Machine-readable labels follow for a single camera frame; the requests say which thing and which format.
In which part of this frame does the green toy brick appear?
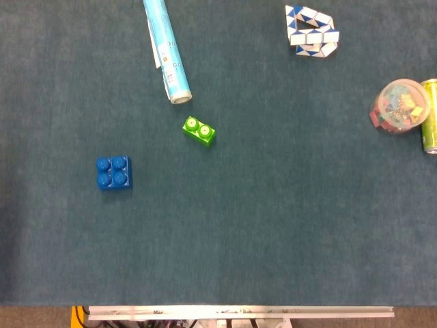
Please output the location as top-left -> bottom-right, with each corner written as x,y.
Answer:
182,115 -> 216,148

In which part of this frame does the light blue tube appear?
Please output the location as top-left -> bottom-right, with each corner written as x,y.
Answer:
142,0 -> 193,105

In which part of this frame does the blue toy brick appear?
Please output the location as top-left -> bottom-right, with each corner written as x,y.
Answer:
95,155 -> 133,191

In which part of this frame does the blue table mat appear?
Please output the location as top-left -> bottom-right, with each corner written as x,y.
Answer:
0,0 -> 437,307

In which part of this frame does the blue and white snake puzzle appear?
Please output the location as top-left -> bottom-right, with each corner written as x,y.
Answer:
285,4 -> 341,59

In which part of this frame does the clear jar of binder clips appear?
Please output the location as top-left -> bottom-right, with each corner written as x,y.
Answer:
369,79 -> 432,135

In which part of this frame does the green drink can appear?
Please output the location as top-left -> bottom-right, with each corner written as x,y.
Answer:
419,79 -> 437,155

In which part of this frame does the aluminium rail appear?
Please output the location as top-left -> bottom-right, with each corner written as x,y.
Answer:
87,305 -> 395,321

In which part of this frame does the yellow bracket with black cables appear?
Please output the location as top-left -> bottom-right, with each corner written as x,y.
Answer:
70,305 -> 90,328

